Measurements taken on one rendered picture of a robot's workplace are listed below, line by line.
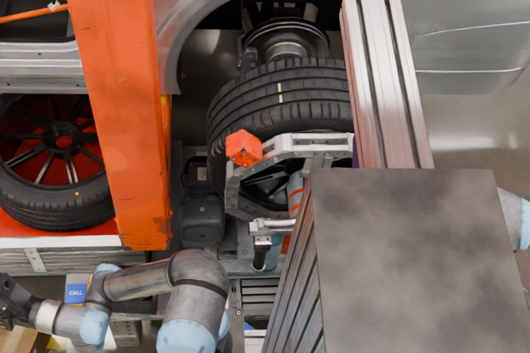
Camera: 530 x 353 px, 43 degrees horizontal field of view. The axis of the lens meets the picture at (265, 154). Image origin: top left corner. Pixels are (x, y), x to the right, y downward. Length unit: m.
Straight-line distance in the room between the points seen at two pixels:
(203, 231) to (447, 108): 1.58
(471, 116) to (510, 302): 2.85
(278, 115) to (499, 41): 0.90
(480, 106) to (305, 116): 1.87
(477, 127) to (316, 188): 2.82
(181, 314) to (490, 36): 1.55
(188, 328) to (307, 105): 0.87
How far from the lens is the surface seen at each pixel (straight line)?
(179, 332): 1.38
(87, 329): 1.63
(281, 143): 2.00
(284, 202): 2.47
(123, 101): 1.71
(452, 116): 3.65
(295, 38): 2.48
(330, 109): 2.02
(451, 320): 0.84
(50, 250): 2.71
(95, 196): 2.63
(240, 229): 2.84
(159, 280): 1.56
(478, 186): 0.93
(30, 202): 2.66
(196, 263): 1.44
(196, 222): 2.66
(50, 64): 2.48
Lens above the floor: 2.78
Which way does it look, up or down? 57 degrees down
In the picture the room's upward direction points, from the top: 9 degrees clockwise
